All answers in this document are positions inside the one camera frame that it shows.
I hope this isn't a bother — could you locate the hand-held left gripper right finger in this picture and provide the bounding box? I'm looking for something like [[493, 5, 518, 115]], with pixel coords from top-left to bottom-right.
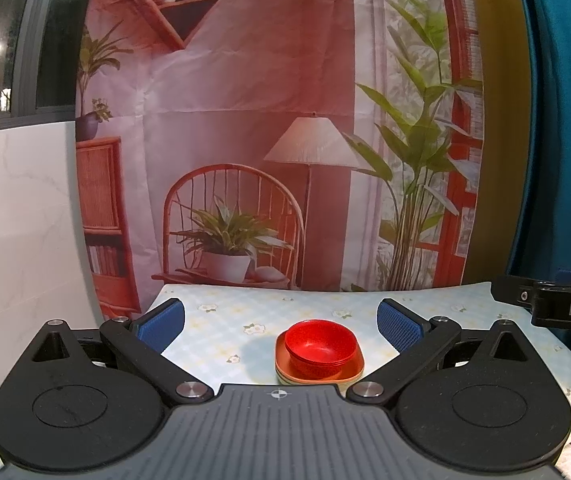
[[345, 298, 532, 404]]

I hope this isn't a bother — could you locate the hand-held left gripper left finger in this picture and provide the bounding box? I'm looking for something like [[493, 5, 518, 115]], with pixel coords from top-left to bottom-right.
[[29, 298, 215, 404]]

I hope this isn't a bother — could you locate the red bowl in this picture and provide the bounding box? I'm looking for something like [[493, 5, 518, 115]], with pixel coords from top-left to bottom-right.
[[289, 355, 357, 381], [284, 319, 359, 370]]

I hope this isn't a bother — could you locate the orange plate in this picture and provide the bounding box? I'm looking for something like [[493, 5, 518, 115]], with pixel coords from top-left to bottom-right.
[[274, 332, 367, 384]]

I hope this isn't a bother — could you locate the floral tablecloth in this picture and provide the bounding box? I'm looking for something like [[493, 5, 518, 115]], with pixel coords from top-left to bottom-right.
[[142, 279, 571, 401]]

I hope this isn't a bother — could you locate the teal curtain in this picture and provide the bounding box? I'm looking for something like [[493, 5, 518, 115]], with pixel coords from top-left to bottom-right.
[[508, 0, 571, 282]]

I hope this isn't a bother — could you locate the dark framed window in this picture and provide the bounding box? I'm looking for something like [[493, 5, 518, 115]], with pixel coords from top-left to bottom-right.
[[0, 0, 100, 135]]

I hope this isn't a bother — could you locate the printed wall backdrop cloth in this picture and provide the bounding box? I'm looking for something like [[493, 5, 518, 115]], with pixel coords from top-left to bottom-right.
[[74, 0, 487, 311]]

